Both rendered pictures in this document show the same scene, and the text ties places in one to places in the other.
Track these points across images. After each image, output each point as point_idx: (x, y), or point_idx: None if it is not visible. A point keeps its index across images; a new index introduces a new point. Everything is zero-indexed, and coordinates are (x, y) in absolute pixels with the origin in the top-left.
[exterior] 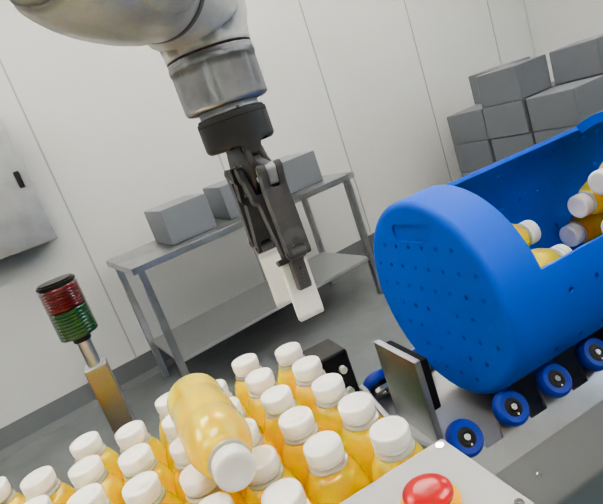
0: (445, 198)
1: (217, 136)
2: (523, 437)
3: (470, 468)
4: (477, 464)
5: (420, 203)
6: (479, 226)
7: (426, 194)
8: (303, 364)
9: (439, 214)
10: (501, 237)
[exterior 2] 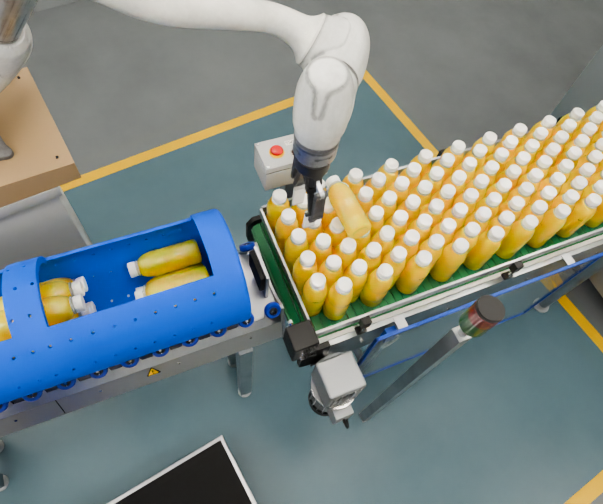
0: (211, 224)
1: None
2: None
3: (263, 157)
4: (261, 157)
5: (225, 226)
6: (207, 212)
7: (217, 234)
8: (309, 255)
9: (221, 216)
10: (200, 212)
